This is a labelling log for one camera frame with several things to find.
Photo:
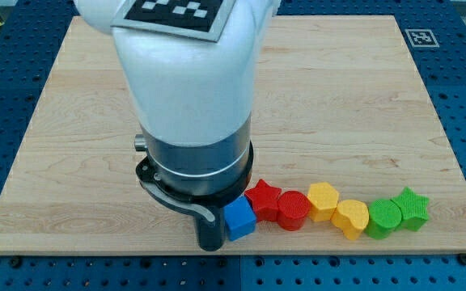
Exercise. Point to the fiducial marker on table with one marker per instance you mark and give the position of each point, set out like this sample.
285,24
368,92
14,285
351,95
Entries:
421,38

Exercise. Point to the blue cube block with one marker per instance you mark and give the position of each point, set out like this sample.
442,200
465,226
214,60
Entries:
240,218

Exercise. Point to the wooden board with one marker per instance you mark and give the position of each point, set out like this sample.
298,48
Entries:
338,100

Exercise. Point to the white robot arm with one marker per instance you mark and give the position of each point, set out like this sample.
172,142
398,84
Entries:
190,69

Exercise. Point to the green star block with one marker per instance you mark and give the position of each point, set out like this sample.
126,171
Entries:
413,209

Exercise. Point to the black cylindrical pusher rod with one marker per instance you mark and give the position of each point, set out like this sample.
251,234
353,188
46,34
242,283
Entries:
210,228

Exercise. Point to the red cylinder block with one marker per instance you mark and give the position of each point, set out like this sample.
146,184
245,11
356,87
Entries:
293,208

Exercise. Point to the yellow heart block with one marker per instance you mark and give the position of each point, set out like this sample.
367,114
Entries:
352,217

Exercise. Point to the green cylinder block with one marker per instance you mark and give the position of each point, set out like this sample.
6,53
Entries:
384,218

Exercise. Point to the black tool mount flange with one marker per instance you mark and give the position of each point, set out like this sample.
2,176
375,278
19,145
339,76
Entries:
201,197

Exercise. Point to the red star block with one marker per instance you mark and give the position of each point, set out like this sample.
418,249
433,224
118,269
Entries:
263,200

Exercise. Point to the fiducial marker on arm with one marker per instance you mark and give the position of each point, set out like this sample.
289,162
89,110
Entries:
196,19

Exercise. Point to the yellow hexagon block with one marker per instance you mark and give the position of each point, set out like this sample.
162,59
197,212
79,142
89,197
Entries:
323,198

